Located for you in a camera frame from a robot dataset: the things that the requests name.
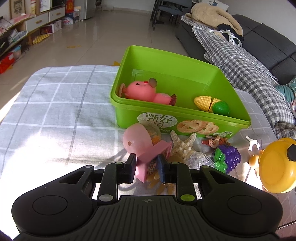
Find clear plastic case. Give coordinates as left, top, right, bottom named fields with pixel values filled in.
left=187, top=152, right=215, bottom=170

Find amber rubber hand toy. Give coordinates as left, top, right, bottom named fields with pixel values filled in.
left=147, top=171, right=176, bottom=195

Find pink capsule toy egg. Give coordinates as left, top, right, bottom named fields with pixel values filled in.
left=122, top=121, right=173, bottom=183

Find yellow toy pot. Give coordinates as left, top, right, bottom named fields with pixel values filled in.
left=258, top=138, right=295, bottom=193

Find pale starfish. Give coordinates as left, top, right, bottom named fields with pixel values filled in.
left=170, top=131, right=197, bottom=163

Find small cartoon figurine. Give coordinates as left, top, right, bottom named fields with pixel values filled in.
left=201, top=136, right=230, bottom=149

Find purple toy grapes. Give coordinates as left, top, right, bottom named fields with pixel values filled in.
left=213, top=144, right=241, bottom=174

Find toy corn cob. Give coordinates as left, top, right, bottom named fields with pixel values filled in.
left=193, top=95, right=230, bottom=116

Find grey checked tablecloth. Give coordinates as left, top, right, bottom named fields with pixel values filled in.
left=0, top=64, right=296, bottom=241

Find green plastic cookie box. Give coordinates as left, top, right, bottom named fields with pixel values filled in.
left=110, top=45, right=251, bottom=137

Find pink rubber pig toy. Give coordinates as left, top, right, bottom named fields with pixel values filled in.
left=118, top=78, right=177, bottom=106

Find checked grey blanket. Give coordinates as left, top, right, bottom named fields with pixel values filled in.
left=181, top=15, right=295, bottom=139

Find teal patterned pillow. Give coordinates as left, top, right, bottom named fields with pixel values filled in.
left=275, top=76, right=296, bottom=118

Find red box on floor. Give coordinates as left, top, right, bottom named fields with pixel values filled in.
left=0, top=52, right=15, bottom=74

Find yellow toy on floor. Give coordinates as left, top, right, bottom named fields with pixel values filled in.
left=32, top=34, right=50, bottom=45

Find dark grey sofa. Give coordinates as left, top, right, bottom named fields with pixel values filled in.
left=176, top=15, right=295, bottom=85

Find white printed carton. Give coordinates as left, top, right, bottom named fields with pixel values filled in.
left=40, top=20, right=62, bottom=35

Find beige plush blanket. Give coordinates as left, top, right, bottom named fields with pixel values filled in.
left=185, top=3, right=243, bottom=37

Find dark chair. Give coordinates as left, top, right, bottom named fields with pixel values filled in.
left=150, top=0, right=192, bottom=31

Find white drawer tv cabinet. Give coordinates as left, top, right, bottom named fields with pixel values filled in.
left=1, top=5, right=65, bottom=56

